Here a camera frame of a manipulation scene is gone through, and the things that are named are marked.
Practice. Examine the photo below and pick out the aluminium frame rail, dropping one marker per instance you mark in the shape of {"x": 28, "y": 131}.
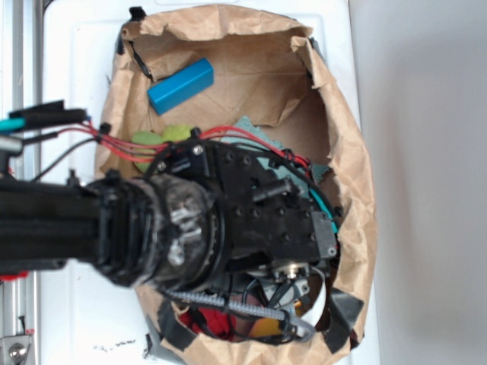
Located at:
{"x": 21, "y": 66}

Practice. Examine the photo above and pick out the brown paper bag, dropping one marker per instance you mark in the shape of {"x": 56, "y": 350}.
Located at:
{"x": 266, "y": 68}

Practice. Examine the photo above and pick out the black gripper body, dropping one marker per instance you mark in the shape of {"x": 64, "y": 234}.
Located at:
{"x": 269, "y": 214}

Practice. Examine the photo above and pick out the yellow sponge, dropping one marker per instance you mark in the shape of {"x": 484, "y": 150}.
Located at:
{"x": 269, "y": 327}

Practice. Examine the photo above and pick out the red object in bag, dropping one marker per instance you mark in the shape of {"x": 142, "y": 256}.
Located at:
{"x": 209, "y": 322}

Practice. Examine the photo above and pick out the blue rectangular block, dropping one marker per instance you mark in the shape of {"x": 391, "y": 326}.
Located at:
{"x": 181, "y": 86}

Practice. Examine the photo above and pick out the green scrubby sponge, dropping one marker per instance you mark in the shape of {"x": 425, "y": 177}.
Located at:
{"x": 149, "y": 138}

